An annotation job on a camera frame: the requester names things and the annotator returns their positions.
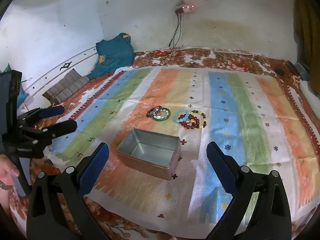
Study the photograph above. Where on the teal garment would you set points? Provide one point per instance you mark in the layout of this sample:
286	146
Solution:
115	55

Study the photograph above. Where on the white pillow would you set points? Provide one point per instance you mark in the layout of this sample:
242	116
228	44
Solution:
310	90

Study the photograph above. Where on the grey box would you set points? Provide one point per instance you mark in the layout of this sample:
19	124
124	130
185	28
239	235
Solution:
301	71

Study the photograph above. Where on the rectangular metal tin box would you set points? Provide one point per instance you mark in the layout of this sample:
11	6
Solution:
147	152

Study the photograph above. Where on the person's left hand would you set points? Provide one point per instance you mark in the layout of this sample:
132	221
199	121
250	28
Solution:
6	170

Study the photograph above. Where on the small dark object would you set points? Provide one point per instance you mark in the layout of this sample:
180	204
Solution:
279	72

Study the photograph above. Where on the white power strip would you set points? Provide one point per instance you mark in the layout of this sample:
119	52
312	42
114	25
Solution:
186	8

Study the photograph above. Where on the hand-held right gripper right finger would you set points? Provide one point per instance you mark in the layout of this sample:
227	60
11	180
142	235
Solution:
221	166

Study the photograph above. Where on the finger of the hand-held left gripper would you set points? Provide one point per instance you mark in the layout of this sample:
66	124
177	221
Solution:
53	110
63	127

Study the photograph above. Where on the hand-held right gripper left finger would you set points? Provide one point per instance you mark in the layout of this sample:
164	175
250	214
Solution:
93	170

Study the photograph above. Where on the yellow curtain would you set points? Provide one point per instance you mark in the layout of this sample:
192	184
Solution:
306	30

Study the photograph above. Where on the green jade bangle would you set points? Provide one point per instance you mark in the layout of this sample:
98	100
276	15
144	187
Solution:
160	120

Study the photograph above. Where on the striped pastel cloth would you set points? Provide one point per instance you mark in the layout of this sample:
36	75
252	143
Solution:
225	135

